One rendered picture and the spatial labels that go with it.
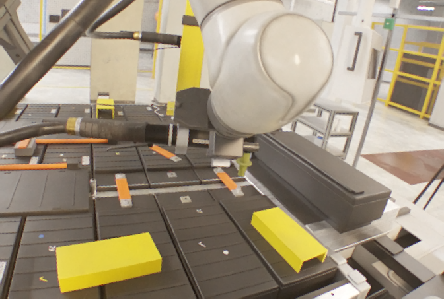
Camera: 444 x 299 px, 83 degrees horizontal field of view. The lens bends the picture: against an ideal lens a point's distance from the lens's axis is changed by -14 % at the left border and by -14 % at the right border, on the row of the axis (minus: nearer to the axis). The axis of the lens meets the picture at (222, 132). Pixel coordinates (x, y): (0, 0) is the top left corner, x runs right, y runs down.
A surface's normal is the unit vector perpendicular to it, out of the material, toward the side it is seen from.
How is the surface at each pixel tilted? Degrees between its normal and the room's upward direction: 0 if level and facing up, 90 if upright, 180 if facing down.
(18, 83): 82
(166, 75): 90
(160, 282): 0
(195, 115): 60
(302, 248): 0
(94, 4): 71
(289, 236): 0
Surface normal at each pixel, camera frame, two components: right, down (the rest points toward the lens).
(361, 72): -0.65, 0.15
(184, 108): 0.20, -0.18
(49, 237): 0.15, -0.94
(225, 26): -0.60, -0.22
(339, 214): -0.90, 0.00
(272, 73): -0.12, 0.25
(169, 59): 0.40, 0.35
